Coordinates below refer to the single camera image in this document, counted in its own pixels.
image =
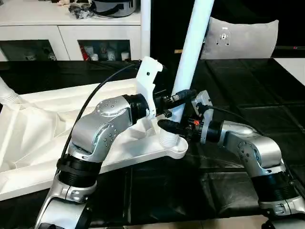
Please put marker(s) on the white plastic table leg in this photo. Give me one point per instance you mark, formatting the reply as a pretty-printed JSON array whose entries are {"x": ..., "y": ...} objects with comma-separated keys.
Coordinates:
[
  {"x": 193, "y": 47},
  {"x": 145, "y": 28},
  {"x": 7, "y": 93}
]

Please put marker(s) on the white plastic table top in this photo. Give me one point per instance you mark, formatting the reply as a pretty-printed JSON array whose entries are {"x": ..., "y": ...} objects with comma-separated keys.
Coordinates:
[{"x": 28, "y": 133}]

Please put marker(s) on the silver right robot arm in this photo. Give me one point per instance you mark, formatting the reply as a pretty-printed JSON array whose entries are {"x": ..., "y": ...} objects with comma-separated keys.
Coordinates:
[{"x": 252, "y": 152}]

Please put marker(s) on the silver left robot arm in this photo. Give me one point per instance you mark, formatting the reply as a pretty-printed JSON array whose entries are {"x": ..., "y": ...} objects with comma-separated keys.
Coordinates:
[{"x": 95, "y": 143}]

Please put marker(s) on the small yellow label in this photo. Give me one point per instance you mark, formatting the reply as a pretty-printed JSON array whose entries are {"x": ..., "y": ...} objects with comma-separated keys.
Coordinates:
[{"x": 177, "y": 51}]

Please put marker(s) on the black work mat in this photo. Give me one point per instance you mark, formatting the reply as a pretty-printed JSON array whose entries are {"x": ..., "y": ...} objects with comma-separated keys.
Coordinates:
[{"x": 257, "y": 95}]

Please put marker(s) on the black cabinet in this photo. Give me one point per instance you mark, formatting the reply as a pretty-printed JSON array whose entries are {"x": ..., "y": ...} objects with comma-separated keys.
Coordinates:
[{"x": 167, "y": 24}]

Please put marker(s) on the grey cushion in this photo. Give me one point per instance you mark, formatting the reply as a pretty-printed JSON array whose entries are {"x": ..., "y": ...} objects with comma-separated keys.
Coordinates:
[{"x": 243, "y": 38}]

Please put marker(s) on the dark gear on cabinet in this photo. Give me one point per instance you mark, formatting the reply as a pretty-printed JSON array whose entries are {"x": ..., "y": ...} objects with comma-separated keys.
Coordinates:
[{"x": 105, "y": 7}]

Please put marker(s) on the white board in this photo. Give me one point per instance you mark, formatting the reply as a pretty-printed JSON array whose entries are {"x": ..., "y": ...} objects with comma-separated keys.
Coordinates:
[{"x": 293, "y": 64}]

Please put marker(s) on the white cabinet with glass doors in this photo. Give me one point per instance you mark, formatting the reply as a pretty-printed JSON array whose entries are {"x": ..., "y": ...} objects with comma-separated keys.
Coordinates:
[{"x": 57, "y": 31}]

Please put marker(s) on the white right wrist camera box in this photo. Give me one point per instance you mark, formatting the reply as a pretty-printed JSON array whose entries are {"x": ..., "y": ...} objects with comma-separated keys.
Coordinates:
[{"x": 204, "y": 102}]

